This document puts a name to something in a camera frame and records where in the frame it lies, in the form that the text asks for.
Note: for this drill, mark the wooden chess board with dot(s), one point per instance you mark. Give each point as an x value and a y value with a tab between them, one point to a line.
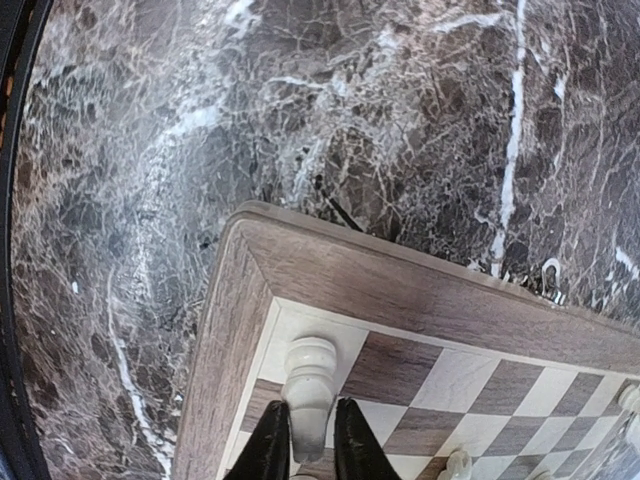
439	358

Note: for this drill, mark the white chess rook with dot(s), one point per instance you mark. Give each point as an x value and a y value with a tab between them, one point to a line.
309	391

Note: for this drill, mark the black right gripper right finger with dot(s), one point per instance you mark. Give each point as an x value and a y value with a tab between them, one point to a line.
357	453

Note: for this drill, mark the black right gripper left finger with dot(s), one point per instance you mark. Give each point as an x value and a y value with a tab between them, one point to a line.
266	455

